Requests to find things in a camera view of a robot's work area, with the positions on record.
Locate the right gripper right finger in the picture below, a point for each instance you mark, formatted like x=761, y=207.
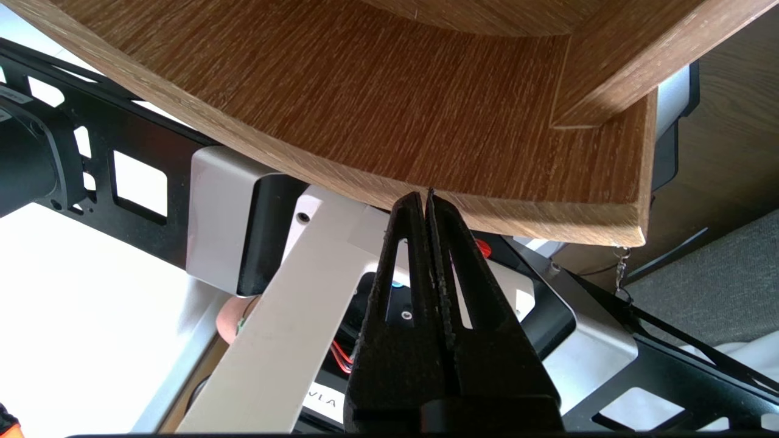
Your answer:
x=499, y=377

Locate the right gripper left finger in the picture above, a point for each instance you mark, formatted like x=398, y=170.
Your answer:
x=395, y=377

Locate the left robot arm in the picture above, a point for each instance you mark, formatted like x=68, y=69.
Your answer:
x=27, y=164

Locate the red round button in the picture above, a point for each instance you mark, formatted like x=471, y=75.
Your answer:
x=484, y=247

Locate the wooden table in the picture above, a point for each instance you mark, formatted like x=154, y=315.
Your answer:
x=365, y=103

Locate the orange and black object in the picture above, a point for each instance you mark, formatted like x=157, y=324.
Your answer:
x=7, y=423

